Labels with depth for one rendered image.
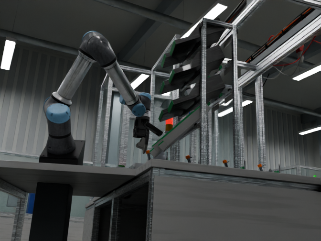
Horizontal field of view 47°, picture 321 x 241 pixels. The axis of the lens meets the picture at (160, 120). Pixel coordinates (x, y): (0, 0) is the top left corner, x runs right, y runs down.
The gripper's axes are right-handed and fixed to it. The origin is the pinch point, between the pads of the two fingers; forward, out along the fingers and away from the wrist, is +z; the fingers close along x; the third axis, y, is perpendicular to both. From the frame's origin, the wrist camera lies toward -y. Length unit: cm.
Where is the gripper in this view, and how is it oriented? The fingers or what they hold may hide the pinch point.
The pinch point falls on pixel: (144, 151)
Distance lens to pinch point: 213.5
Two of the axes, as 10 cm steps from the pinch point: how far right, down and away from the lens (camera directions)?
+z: -0.5, 9.5, -3.1
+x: 3.1, -2.8, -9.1
